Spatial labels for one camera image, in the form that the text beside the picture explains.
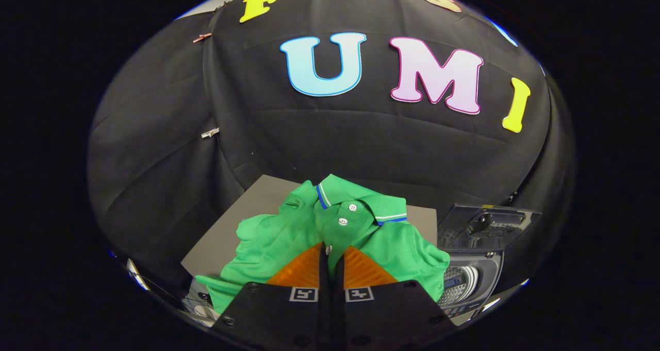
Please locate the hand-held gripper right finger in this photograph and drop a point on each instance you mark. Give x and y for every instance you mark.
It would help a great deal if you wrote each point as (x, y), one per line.
(337, 299)

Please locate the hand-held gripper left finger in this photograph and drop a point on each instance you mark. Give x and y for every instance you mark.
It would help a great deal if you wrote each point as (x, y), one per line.
(324, 299)

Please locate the green polo shirt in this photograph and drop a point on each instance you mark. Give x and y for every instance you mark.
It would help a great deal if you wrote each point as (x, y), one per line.
(392, 248)

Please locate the silver clip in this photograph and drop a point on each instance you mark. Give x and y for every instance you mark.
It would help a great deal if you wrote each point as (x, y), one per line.
(210, 133)

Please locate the pink clip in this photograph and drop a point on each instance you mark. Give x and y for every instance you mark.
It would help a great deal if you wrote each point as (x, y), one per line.
(202, 37)

